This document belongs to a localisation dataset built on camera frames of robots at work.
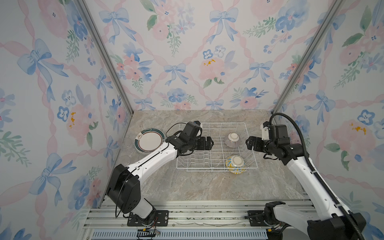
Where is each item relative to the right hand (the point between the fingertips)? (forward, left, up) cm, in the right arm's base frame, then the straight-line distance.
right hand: (254, 141), depth 79 cm
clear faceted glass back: (+9, +77, -17) cm, 80 cm away
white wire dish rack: (0, +19, -21) cm, 28 cm away
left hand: (0, +24, -1) cm, 24 cm away
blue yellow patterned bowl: (-6, +8, -14) cm, 17 cm away
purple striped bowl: (+11, +7, -15) cm, 20 cm away
